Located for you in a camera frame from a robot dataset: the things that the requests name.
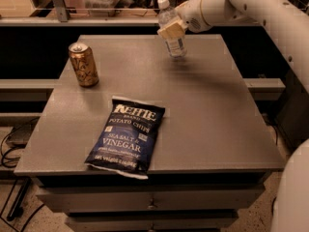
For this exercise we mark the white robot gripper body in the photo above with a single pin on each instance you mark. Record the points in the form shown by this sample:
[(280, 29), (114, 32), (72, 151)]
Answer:
[(190, 16)]

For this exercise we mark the cream foam-padded gripper finger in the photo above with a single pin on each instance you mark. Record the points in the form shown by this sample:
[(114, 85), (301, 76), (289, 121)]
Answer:
[(174, 29)]

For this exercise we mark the clear plastic water bottle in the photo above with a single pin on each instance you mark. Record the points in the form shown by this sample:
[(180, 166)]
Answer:
[(175, 47)]

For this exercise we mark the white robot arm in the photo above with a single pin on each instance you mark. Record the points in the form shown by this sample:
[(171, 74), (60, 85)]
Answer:
[(291, 207)]

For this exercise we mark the clear plastic container on shelf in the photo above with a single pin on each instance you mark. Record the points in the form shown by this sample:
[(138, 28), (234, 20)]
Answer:
[(101, 7)]

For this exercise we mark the gold soda can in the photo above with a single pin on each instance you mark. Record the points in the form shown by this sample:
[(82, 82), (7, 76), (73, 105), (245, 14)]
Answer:
[(83, 63)]

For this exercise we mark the blue Kettle chips bag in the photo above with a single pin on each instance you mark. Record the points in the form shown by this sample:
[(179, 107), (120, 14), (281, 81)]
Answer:
[(126, 143)]

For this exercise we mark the grey drawer cabinet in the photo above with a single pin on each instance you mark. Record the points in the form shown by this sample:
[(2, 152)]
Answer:
[(211, 158)]

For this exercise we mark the grey metal shelf rail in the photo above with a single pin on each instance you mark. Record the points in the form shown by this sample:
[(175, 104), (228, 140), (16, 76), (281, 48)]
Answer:
[(96, 20)]

